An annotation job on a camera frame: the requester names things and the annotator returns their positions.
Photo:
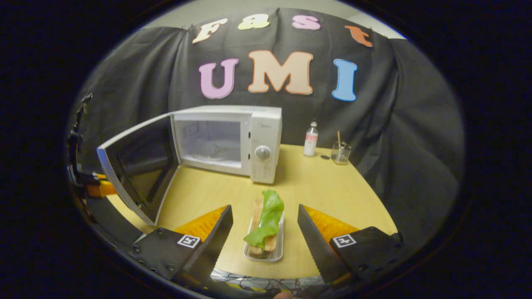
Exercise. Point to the black backdrop cloth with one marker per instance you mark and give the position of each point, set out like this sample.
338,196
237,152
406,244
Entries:
415,124

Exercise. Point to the clear plastic bottle pink label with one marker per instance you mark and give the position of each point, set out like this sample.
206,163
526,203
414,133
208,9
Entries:
311,141

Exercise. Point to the bread slices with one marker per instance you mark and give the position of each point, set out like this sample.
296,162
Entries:
269,246

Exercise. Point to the clear glass jar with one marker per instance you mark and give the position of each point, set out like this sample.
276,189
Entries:
341,153

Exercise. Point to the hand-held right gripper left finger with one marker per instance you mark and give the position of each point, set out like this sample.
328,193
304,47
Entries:
212,245

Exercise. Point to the white microwave oven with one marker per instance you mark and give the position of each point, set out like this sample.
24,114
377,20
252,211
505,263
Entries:
266,133

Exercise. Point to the wooden stick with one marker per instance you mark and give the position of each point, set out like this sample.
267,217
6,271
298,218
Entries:
339,139

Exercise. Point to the white plastic tray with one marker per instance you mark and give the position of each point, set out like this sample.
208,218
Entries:
280,249

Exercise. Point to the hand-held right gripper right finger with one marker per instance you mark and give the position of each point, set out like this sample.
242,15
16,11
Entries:
316,245

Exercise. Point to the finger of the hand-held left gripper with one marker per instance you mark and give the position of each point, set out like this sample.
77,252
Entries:
99,189

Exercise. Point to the green lettuce leaf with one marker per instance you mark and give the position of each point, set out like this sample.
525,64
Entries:
268,216

